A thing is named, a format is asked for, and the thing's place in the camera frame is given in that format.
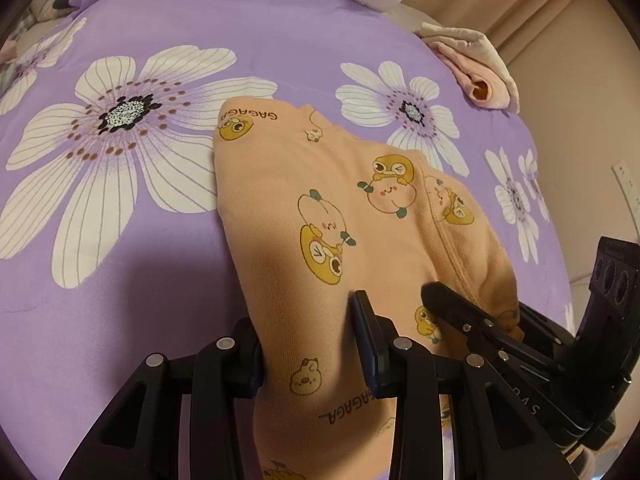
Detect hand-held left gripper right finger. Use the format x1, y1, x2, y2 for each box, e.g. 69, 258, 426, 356
349, 289, 567, 480

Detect pink folded cloth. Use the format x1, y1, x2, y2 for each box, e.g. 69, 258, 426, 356
416, 22, 521, 114

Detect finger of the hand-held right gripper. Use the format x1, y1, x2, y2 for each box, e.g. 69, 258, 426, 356
421, 282, 557, 382
517, 302, 577, 357

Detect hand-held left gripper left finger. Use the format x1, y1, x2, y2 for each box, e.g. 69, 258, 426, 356
59, 317, 266, 480

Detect orange cartoon print pants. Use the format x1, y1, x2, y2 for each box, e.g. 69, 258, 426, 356
212, 95, 527, 480

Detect white power strip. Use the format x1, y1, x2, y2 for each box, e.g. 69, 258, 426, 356
612, 160, 640, 217

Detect purple floral bedsheet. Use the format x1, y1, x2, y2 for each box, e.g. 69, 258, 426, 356
0, 0, 577, 480

